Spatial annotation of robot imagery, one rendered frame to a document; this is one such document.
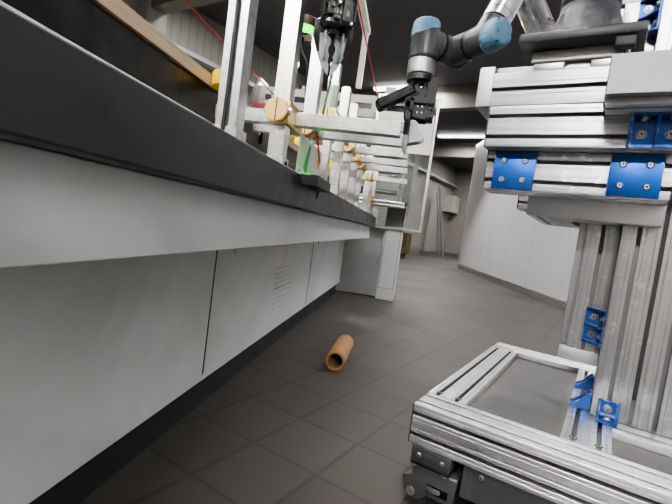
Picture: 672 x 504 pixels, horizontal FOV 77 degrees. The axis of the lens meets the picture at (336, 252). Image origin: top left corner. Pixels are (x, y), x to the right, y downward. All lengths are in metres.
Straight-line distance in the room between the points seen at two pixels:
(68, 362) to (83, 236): 0.39
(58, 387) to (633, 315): 1.16
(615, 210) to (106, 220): 1.00
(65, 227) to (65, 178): 0.04
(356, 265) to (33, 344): 3.31
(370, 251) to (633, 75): 3.14
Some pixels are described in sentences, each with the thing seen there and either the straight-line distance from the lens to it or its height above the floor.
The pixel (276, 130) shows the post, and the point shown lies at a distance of 0.98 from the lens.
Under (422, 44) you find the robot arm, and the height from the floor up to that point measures 1.10.
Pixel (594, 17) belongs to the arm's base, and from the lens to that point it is 1.11.
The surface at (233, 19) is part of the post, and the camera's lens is 0.78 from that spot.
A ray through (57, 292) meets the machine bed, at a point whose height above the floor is 0.43.
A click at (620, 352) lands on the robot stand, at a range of 1.20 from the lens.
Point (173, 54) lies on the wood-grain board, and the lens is 0.98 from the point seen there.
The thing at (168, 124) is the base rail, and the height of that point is 0.67.
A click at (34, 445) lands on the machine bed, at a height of 0.19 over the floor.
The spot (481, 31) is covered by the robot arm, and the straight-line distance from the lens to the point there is 1.26.
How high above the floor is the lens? 0.59
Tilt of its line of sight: 4 degrees down
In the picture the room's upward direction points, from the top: 8 degrees clockwise
